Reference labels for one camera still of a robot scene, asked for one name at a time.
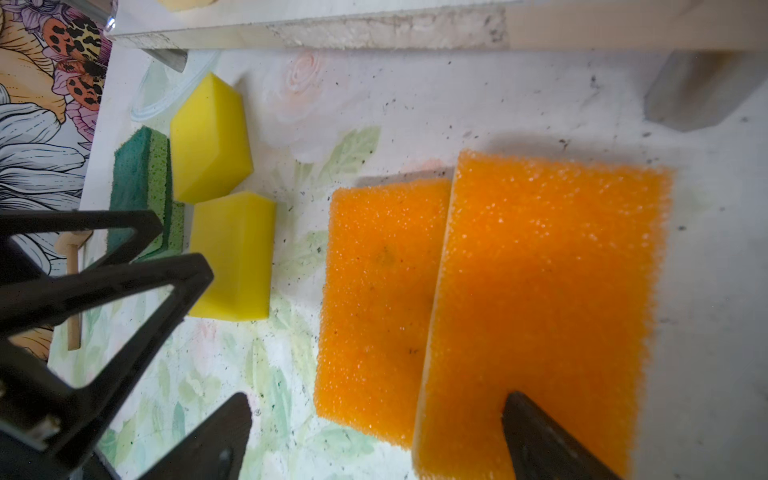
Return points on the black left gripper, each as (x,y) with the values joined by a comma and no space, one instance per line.
(49,430)

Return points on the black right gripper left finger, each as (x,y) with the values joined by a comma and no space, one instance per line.
(214,450)

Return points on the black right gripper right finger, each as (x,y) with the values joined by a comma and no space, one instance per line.
(541,449)

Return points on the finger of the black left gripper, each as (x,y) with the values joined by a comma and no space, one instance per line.
(144,225)

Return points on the orange sponge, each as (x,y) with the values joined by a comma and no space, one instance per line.
(546,285)
(383,254)

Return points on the white two-tier metal shelf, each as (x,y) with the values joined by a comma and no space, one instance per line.
(717,50)

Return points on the dark green scouring sponge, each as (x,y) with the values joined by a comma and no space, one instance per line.
(142,180)

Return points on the yellow sponge flat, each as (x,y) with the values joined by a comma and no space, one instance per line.
(235,234)

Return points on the yellow sponge block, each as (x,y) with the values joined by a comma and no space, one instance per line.
(209,143)

